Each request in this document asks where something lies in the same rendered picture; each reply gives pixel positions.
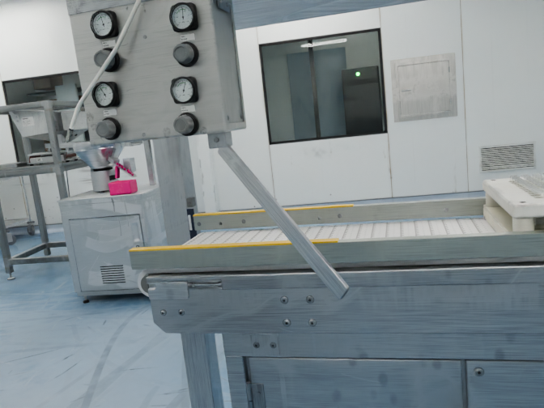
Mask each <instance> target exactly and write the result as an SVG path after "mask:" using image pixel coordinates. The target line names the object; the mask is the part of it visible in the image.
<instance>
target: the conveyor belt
mask: <svg viewBox="0 0 544 408"><path fill-rule="evenodd" d="M300 229H301V231H302V232H303V233H304V234H305V235H306V236H307V237H308V238H309V239H310V240H313V239H331V238H339V240H345V239H363V238H381V237H399V236H434V235H452V234H470V233H488V232H496V231H495V230H494V229H493V227H492V226H491V225H490V224H489V223H488V222H487V221H486V220H485V219H484V218H469V219H439V220H423V221H408V222H392V223H362V224H347V225H330V226H315V227H300ZM279 240H288V239H287V237H286V236H285V235H284V234H283V232H282V231H281V230H280V228H269V229H253V230H238V231H222V232H202V233H200V234H198V235H197V236H195V237H194V238H193V239H191V240H189V241H187V242H186V243H184V244H183V245H191V244H226V243H243V242H261V241H279ZM523 261H544V256H538V257H491V258H466V259H442V260H417V261H370V262H346V263H330V265H331V266H332V267H333V268H341V267H367V266H418V265H444V264H470V263H496V262H523ZM289 269H312V267H311V266H310V265H309V264H297V265H273V266H225V267H201V268H177V269H153V270H143V271H142V272H141V273H140V275H139V276H138V287H139V289H140V291H141V292H142V293H143V294H144V295H146V296H148V297H149V295H148V293H146V292H145V291H144V290H143V289H142V287H141V280H142V278H143V277H144V276H145V275H146V274H159V273H185V272H211V271H237V270H289Z"/></svg>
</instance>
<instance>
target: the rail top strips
mask: <svg viewBox="0 0 544 408"><path fill-rule="evenodd" d="M350 206H354V204H343V205H330V206H305V207H292V208H283V209H284V210H310V209H323V208H336V207H350ZM257 212H266V211H265V210H240V211H227V212H214V213H201V214H195V215H193V216H204V215H229V214H243V213H257ZM310 241H311V242H312V243H313V244H323V243H338V241H339V238H331V239H313V240H310ZM286 244H292V243H291V242H290V241H289V240H279V241H261V242H243V243H226V244H191V245H173V246H155V247H137V248H131V249H130V250H129V252H137V251H156V250H175V249H211V248H230V247H249V246H267V245H286Z"/></svg>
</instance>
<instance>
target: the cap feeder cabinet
mask: <svg viewBox="0 0 544 408"><path fill-rule="evenodd" d="M137 186H138V191H137V192H135V193H132V194H122V195H113V196H111V195H110V192H109V190H105V191H104V193H99V192H101V191H93V190H90V191H87V192H85V193H80V194H77V195H74V196H72V197H68V198H64V199H62V200H58V201H57V202H58V205H59V208H60V212H61V217H62V226H63V230H64V235H65V239H66V247H67V252H68V257H69V262H70V270H71V275H72V279H73V284H74V292H75V293H77V294H78V296H84V298H85V300H84V301H83V303H84V304H86V303H88V302H89V300H87V295H119V294H135V293H142V292H141V291H140V289H139V287H138V276H139V275H140V273H141V272H142V271H143V270H132V268H131V262H130V253H129V250H130V249H131V248H137V247H155V246H168V242H167V237H166V231H165V226H164V215H163V209H162V203H161V198H160V192H159V183H156V185H150V184H145V185H137Z"/></svg>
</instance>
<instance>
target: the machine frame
mask: <svg viewBox="0 0 544 408"><path fill-rule="evenodd" d="M152 142H153V148H154V154H155V165H156V170H157V176H158V182H159V192H160V198H161V203H162V209H163V215H164V226H165V231H166V237H167V242H168V246H173V245H183V244H184V243H186V242H187V241H189V240H191V239H190V233H189V222H188V216H187V209H193V210H194V214H198V205H197V199H196V193H195V186H194V180H193V169H192V163H191V156H190V150H189V139H188V136H184V137H176V138H161V139H153V140H152ZM191 197H195V202H196V206H194V207H187V201H186V198H191ZM181 341H182V347H183V353H184V359H185V369H186V375H187V381H188V386H189V397H190V402H191V408H224V403H223V391H222V385H221V379H220V373H219V361H218V356H217V349H216V343H215V334H181Z"/></svg>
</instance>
